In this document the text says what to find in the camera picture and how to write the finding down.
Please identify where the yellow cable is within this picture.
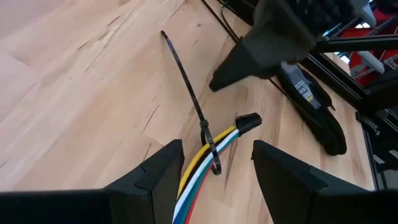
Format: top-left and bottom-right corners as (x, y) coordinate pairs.
(176, 124), (238, 200)

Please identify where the black zip tie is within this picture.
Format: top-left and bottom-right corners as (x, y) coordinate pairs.
(220, 1), (240, 41)
(160, 29), (223, 176)
(200, 0), (240, 43)

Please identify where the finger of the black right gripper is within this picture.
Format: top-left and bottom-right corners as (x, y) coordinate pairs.
(208, 36), (282, 93)

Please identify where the multicolour wire bundle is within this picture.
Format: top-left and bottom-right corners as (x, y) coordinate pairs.
(172, 129), (240, 223)

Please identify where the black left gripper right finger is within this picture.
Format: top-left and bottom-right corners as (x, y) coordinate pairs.
(251, 139), (398, 224)

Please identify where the black cable end wrap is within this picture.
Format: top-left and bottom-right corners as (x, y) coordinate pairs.
(234, 112), (263, 135)

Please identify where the black aluminium table frame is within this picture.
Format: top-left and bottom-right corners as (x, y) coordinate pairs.
(217, 0), (398, 190)

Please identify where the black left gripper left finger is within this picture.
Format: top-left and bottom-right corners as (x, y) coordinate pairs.
(0, 139), (185, 224)

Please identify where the black cable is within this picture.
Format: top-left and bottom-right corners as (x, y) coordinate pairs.
(178, 129), (239, 200)

